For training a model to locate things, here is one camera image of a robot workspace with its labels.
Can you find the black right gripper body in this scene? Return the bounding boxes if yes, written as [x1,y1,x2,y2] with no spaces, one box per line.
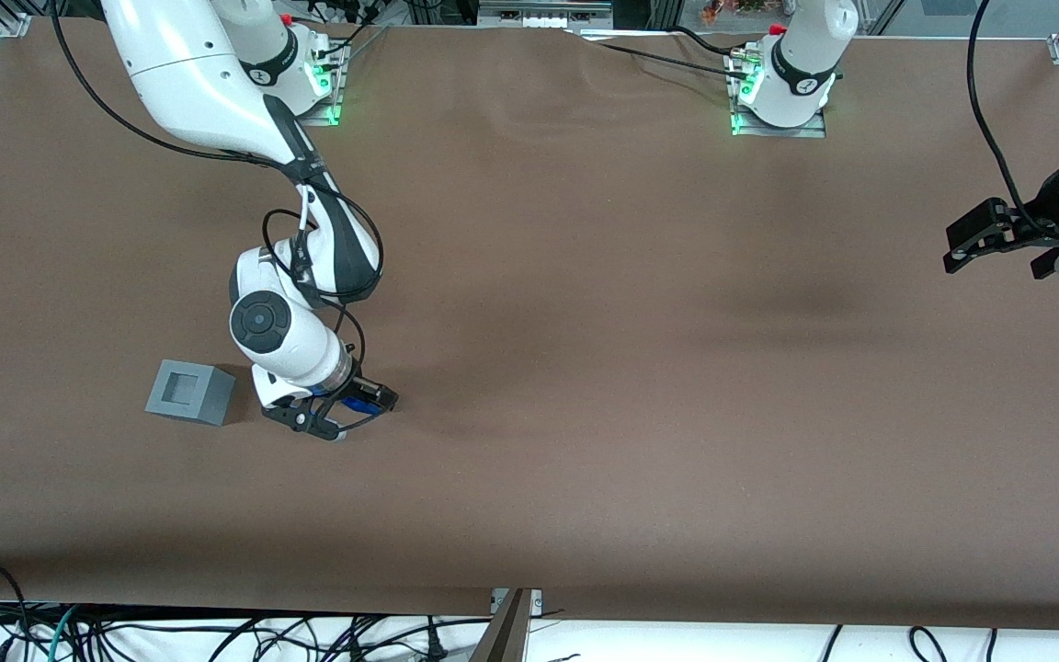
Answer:
[332,375,385,411]

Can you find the gray cube base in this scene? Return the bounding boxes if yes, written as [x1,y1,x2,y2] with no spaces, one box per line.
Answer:
[144,360,237,428]

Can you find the brown table cover sheet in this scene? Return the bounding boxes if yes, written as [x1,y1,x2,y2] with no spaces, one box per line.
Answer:
[0,17,1059,635]

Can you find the orange and green items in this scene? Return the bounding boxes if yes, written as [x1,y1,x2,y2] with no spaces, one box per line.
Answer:
[700,0,769,26]

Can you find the white power strip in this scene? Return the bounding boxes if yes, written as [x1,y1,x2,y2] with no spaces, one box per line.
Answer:
[479,0,613,29]

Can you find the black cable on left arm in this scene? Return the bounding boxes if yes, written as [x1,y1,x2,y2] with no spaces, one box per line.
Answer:
[967,0,1059,236]

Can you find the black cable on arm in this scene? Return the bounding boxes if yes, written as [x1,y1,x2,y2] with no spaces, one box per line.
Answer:
[50,0,385,435]
[967,0,1059,236]

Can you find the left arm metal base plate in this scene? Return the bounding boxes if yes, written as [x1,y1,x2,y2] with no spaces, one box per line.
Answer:
[730,51,828,139]

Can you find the black strap with text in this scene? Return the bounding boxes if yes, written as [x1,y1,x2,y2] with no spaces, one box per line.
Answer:
[277,154,326,188]

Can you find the white metal bracket plate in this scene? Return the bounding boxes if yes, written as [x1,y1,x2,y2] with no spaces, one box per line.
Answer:
[490,588,544,615]

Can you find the grey metal support post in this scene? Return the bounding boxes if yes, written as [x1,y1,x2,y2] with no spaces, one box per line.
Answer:
[468,588,532,662]

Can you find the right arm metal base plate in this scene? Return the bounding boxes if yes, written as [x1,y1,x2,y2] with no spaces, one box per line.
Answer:
[295,35,345,127]

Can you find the thick black base cable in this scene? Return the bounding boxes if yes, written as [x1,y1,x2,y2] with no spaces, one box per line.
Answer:
[667,26,756,61]

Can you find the thin black base cable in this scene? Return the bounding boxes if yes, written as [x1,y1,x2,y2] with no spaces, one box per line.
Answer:
[585,39,756,84]

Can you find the black cable at right base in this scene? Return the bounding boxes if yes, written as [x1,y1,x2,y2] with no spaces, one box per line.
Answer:
[290,0,383,58]

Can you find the teal floor cable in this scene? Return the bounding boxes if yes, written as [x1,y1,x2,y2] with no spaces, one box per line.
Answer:
[44,604,82,662]

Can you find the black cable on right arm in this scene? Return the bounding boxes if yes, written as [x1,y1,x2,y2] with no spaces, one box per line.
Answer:
[50,0,385,435]

